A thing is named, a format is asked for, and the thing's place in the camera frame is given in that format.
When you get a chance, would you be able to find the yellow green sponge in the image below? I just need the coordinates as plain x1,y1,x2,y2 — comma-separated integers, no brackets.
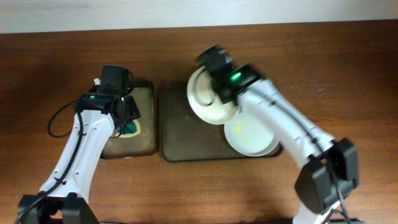
116,120,141,138

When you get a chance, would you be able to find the cream white plate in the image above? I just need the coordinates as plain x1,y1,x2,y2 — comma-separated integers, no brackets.
187,67,238,125

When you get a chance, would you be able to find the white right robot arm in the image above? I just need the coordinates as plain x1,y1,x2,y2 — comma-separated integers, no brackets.
209,63,359,223

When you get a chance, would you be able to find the small black water tray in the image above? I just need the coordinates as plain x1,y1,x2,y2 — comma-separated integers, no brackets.
101,80,156,159

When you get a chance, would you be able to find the large brown serving tray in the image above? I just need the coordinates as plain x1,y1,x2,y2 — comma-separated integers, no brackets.
158,80,284,162

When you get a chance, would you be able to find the pale green plate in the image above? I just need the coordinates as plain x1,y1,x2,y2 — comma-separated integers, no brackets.
224,111,279,157

